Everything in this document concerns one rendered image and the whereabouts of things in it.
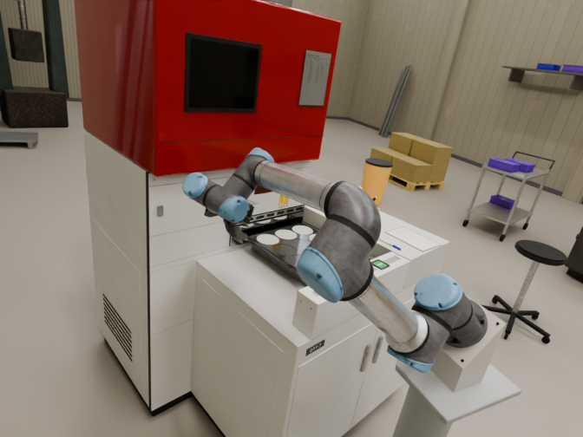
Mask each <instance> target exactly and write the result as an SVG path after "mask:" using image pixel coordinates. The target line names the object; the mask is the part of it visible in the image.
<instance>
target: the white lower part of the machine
mask: <svg viewBox="0 0 583 437"><path fill-rule="evenodd" d="M89 216H90V228H91V239H92V251H93V262H94V274H95V296H96V308H97V319H98V328H99V330H100V331H101V333H102V334H103V336H104V341H105V342H106V344H107V345H108V347H109V348H110V350H111V351H112V353H113V355H114V356H115V358H116V360H117V362H118V363H119V364H120V365H121V367H122V369H123V371H124V372H125V374H126V375H127V377H128V379H129V380H130V381H131V383H132V385H133V386H134V388H135V390H136V392H137V393H138V395H139V396H140V398H141V399H142V401H143V402H144V404H145V406H146V407H147V409H148V411H149V412H150V414H151V415H152V416H153V417H154V416H156V415H157V414H160V413H162V412H164V411H166V410H167V409H169V408H171V407H173V406H175V405H177V404H179V403H180V402H182V401H184V400H186V399H188V398H190V397H192V396H193V393H192V392H191V380H192V359H193V320H194V299H195V279H196V260H195V261H192V262H189V263H185V264H180V265H176V266H174V267H170V268H166V269H164V270H160V271H155V272H151V273H149V272H148V271H147V269H146V268H145V267H144V266H143V265H142V264H141V263H140V262H139V261H138V260H137V259H136V258H135V257H134V256H133V254H132V253H131V252H130V251H129V250H128V249H127V248H126V247H125V246H124V245H123V244H122V243H121V242H120V241H119V240H118V238H117V237H116V236H115V235H114V234H113V233H112V232H111V231H110V230H109V229H108V228H107V227H106V226H105V225H104V224H103V223H102V222H101V221H100V220H99V219H98V218H97V217H96V216H95V215H94V214H93V213H92V212H91V211H90V210H89Z"/></svg>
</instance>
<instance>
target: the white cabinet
mask: <svg viewBox="0 0 583 437"><path fill-rule="evenodd" d="M419 281H420V280H419ZM419 281H418V282H419ZM418 282H416V283H414V284H412V285H410V286H409V287H407V288H405V289H403V290H402V291H400V292H399V293H397V294H395V295H394V296H395V297H396V298H397V299H398V300H399V301H400V302H401V303H402V304H403V305H404V306H405V307H406V308H407V309H408V310H411V308H412V306H413V304H414V303H415V301H416V300H415V297H414V289H415V287H416V284H417V283H418ZM388 345H389V344H388V343H387V341H386V338H385V334H384V333H383V332H382V331H381V330H380V329H379V328H378V327H377V326H375V325H374V324H373V323H372V322H371V321H370V320H369V319H367V318H366V317H365V316H364V315H363V314H362V313H361V314H359V315H358V316H355V317H353V318H351V320H349V321H347V322H345V323H343V324H341V325H339V326H337V327H336V328H335V329H332V330H330V331H328V332H327V333H325V334H323V335H321V336H319V337H318V338H316V339H314V340H312V341H310V342H308V343H307V344H305V345H303V346H302V347H300V348H297V347H295V346H294V345H293V344H292V343H291V342H289V341H288V340H287V339H286V338H285V337H284V336H282V335H281V334H280V333H279V332H278V331H277V330H275V329H274V328H273V327H272V326H271V325H270V324H269V323H268V322H267V321H266V320H264V319H263V318H262V317H261V316H260V315H258V314H257V313H256V312H255V311H254V310H252V309H251V308H250V307H249V306H248V305H247V304H245V303H244V302H243V301H242V300H241V299H239V298H238V297H237V296H236V295H235V294H233V293H232V292H231V291H230V290H229V289H227V287H225V285H224V284H222V283H221V282H220V281H219V280H218V279H217V278H216V277H214V276H213V275H212V274H211V273H210V272H208V271H207V270H206V269H205V268H204V267H202V266H201V265H200V264H199V263H198V262H196V279H195V299H194V320H193V359H192V380H191V392H192V393H193V395H194V396H195V400H196V401H197V402H198V403H199V405H200V406H201V408H202V409H203V410H204V412H205V413H206V415H207V416H208V417H209V419H210V420H211V421H212V423H213V424H214V425H215V427H216V428H218V430H219V431H220V433H221V434H222V435H223V437H342V436H343V435H344V434H345V433H347V432H348V431H349V430H350V429H351V428H352V427H354V426H355V425H356V424H357V423H358V422H359V421H360V420H362V419H363V418H364V417H365V416H366V415H367V414H368V413H370V412H371V411H372V410H373V409H374V408H376V407H377V406H378V405H379V404H380V403H381V402H383V401H384V400H385V399H386V398H387V397H389V396H390V395H391V394H392V393H393V392H395V391H396V390H397V389H398V388H400V387H401V386H402V385H403V384H404V379H403V378H402V377H401V376H400V375H399V374H398V373H397V372H396V370H395V368H396V360H397V359H396V358H395V357H394V356H392V355H390V354H389V353H388V352H387V348H388Z"/></svg>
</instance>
